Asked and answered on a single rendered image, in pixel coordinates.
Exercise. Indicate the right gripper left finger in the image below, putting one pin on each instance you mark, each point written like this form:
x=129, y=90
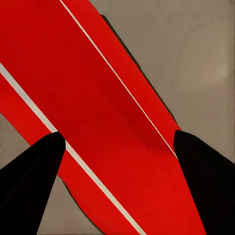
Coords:
x=26, y=183

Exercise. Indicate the coffee table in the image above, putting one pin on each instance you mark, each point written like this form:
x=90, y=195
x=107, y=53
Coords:
x=186, y=49

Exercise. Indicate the radio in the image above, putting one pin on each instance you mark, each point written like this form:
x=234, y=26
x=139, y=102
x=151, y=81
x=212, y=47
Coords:
x=64, y=68

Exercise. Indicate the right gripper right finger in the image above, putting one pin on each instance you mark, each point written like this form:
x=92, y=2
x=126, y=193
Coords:
x=211, y=180

